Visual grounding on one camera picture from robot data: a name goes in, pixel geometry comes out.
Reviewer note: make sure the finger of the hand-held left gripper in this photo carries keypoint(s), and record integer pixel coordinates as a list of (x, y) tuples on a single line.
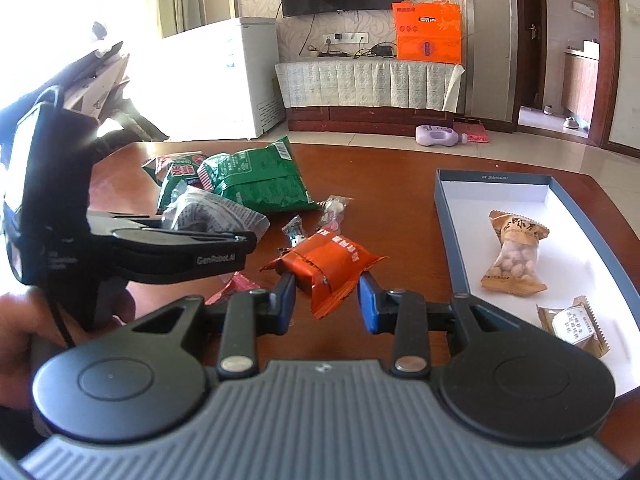
[(190, 252), (125, 221)]

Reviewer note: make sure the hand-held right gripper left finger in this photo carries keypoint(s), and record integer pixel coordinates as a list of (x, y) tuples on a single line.
[(286, 302)]

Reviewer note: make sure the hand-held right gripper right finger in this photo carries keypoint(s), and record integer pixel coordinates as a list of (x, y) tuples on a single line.
[(367, 305)]

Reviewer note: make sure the grey and white snack bag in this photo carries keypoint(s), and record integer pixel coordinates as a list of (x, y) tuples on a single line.
[(215, 212)]

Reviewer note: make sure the orange snack packet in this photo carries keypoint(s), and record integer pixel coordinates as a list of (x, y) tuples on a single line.
[(325, 265)]

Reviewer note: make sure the blue shallow box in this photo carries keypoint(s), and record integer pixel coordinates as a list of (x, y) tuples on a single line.
[(565, 240)]

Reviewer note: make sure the person's left hand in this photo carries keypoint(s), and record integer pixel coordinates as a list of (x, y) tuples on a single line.
[(22, 335)]

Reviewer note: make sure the red snack packet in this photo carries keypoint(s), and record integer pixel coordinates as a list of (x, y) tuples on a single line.
[(237, 286)]

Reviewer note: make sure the red and green snack bag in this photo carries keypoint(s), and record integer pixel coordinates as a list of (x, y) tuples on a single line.
[(175, 175)]

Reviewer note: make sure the green and silver wrapped candy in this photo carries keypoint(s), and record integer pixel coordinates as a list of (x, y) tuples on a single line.
[(294, 230)]

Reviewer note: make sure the small clear candy wrapper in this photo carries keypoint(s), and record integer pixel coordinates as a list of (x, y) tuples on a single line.
[(334, 212)]

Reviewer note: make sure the dark wooden chair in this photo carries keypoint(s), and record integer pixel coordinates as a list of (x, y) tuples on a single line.
[(135, 120)]

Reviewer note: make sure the brown peanut packet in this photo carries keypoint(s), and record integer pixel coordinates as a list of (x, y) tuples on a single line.
[(515, 255)]

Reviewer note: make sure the white chest freezer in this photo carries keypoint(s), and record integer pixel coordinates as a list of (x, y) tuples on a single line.
[(225, 85)]

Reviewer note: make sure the purple plastic bottle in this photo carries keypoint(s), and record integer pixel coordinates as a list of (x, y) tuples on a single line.
[(439, 136)]

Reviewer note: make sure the dark wooden television cabinet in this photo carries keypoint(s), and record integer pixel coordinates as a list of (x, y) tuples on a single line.
[(370, 117)]

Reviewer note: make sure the small brown snack packet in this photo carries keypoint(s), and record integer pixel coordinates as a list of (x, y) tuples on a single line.
[(575, 327)]

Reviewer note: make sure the pale patterned cabinet cloth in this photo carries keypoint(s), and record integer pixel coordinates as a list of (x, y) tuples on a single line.
[(365, 82)]

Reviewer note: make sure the black power adapter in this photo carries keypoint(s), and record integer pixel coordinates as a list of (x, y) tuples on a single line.
[(384, 51)]

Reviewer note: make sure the dark wooden door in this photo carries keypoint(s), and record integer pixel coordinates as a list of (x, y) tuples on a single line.
[(530, 60)]

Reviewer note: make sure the wooden hallway cabinet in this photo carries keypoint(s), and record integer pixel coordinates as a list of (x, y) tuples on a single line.
[(580, 80)]

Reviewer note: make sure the white wall sockets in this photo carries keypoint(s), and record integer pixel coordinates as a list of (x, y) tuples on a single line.
[(345, 38)]

